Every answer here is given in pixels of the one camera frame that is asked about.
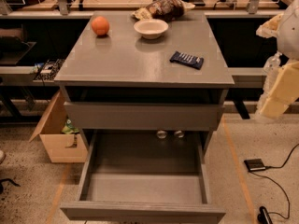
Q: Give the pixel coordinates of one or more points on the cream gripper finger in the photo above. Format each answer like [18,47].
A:
[281,89]
[270,28]

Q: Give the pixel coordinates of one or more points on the blue rxbar wrapper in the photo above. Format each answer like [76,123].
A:
[187,60]

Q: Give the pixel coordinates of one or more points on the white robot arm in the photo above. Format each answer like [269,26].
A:
[288,42]

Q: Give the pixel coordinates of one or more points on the right round drawer knob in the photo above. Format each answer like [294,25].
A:
[179,134]

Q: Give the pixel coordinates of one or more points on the round drawer knob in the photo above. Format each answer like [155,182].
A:
[161,134]
[179,134]

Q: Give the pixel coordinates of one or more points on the left round drawer knob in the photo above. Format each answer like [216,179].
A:
[161,134]

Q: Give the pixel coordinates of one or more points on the grey drawer cabinet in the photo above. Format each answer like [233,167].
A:
[125,68]

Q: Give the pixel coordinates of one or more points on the open grey middle drawer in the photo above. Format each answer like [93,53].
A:
[138,177]

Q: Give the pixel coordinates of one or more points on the closed grey top drawer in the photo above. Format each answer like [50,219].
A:
[112,116]

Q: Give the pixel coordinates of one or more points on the clear plastic bottle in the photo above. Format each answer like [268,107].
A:
[271,69]

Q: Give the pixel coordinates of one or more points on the brown chip bag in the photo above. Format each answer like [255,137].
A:
[166,10]

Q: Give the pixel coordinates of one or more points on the white bowl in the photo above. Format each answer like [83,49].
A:
[151,28]

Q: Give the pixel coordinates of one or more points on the black plug on floor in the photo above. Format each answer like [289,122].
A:
[263,216]

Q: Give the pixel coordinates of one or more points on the orange fruit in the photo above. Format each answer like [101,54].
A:
[100,25]

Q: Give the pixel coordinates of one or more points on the green item in box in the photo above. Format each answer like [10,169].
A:
[69,128]

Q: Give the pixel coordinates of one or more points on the patterned black tray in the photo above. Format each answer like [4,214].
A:
[48,70]

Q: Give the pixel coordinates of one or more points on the cardboard box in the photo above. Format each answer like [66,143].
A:
[60,146]

